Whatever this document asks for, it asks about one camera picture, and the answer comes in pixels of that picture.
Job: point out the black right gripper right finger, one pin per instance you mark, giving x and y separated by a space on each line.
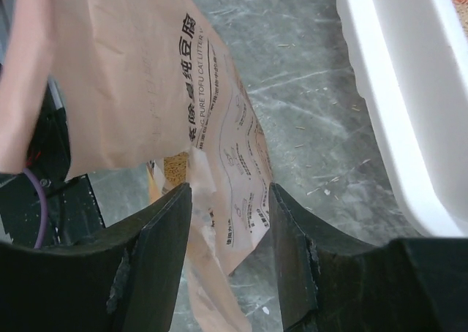
329 281

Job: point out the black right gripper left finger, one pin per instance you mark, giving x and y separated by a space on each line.
122 278

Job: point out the pink cat litter bag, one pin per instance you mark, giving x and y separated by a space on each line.
148 82

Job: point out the white orange litter box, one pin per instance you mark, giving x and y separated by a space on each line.
410 63

